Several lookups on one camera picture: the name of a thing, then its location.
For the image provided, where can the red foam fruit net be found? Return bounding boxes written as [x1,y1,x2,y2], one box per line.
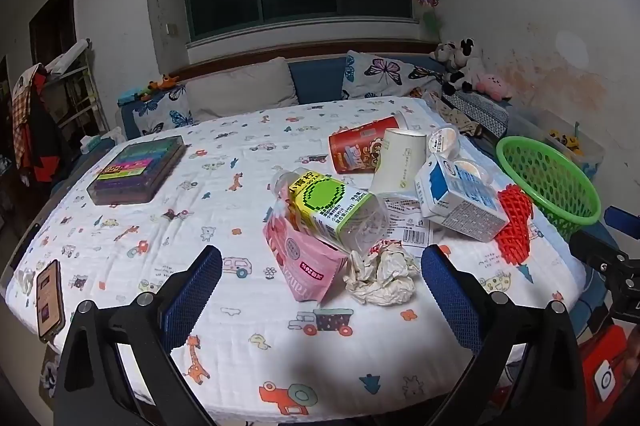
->
[496,185,535,265]

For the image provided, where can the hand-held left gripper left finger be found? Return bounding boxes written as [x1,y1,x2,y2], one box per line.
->
[52,245,223,426]

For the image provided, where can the white paper cup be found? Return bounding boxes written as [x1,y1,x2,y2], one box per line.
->
[370,127,428,197]

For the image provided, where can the orange plush toy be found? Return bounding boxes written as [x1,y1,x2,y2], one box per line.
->
[135,74,181,101]

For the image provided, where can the teal tissue box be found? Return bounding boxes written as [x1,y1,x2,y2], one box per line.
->
[80,131,118,154]

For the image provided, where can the white tissue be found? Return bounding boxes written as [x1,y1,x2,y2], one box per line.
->
[344,242,421,307]

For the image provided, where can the white cartoon printed blanket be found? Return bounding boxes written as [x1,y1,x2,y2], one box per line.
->
[0,96,588,417]

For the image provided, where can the purple transparent case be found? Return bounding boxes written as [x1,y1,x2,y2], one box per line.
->
[86,136,187,205]

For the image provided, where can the grey plush toy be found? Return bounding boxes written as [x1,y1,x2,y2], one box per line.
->
[432,43,458,69]

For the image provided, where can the clear bottle with green label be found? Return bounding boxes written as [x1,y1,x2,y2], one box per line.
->
[270,167,388,255]

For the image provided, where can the grey patterned folded cloth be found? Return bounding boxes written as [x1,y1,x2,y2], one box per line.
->
[442,92,510,139]

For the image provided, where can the black and white cow plush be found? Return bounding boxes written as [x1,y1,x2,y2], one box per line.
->
[442,38,483,95]

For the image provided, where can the blue and white milk carton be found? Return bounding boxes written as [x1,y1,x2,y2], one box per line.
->
[415,154,510,243]

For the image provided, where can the red plastic item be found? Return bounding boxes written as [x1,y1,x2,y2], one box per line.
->
[580,325,640,426]

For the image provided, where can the beige pillow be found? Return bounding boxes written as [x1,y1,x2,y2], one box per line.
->
[185,57,299,124]

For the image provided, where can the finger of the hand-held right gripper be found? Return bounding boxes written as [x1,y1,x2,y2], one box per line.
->
[603,205,640,233]
[569,230,628,269]

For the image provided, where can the blue backrest cushion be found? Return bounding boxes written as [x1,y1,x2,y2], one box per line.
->
[289,56,348,105]

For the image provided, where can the crumpled beige clothes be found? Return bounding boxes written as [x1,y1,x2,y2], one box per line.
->
[425,90,481,137]

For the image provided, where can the clear plastic storage bin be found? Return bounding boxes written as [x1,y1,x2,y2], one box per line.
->
[510,110,606,177]

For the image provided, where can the pink snack packet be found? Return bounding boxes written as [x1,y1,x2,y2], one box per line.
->
[263,201,348,305]

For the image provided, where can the pink plush toy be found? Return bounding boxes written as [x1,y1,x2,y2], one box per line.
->
[475,73,513,100]

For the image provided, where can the large butterfly print pillow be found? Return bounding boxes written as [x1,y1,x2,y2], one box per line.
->
[341,50,443,100]

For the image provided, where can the green plastic mesh basket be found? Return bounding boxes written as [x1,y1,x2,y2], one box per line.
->
[496,136,602,241]

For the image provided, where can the white shelf rack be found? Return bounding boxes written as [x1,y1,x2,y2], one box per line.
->
[42,38,108,137]

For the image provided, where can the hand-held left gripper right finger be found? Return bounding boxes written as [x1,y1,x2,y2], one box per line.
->
[420,244,587,426]

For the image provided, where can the small butterfly print pillow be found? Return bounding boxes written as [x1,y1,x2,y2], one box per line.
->
[132,86,193,137]

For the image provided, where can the yellow toy vehicle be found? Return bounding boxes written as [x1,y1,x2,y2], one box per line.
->
[547,128,583,154]

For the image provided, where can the hanging clothes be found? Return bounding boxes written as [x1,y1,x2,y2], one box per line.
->
[12,63,73,184]

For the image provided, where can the wooden headboard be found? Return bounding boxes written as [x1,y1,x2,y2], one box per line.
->
[167,40,436,81]

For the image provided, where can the smartphone with brown case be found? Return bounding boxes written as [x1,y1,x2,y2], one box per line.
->
[36,259,67,341]

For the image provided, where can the red snack canister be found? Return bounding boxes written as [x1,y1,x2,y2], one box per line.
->
[328,111,411,175]

